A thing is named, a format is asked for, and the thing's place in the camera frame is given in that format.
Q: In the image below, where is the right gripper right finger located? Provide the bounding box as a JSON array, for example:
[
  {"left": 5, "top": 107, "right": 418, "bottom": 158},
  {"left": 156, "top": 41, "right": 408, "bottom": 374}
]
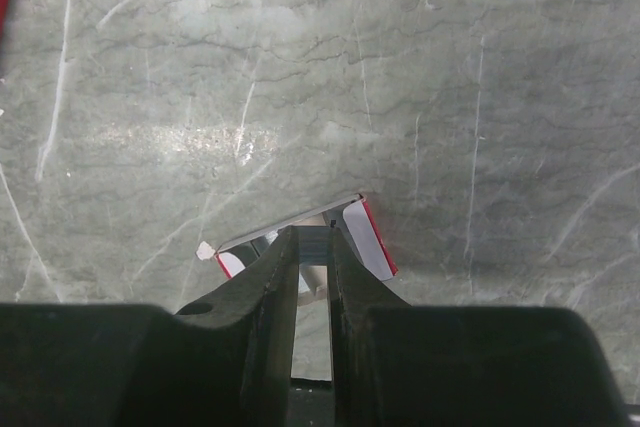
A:
[{"left": 328, "top": 229, "right": 628, "bottom": 426}]

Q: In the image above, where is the striped staple strip pack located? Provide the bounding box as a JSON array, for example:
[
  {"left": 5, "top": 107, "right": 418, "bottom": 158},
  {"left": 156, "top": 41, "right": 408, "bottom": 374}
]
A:
[{"left": 196, "top": 194, "right": 397, "bottom": 306}]

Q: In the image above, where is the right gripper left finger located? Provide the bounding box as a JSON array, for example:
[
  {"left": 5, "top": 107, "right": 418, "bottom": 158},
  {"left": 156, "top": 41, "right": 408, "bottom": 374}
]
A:
[{"left": 1, "top": 228, "right": 299, "bottom": 426}]

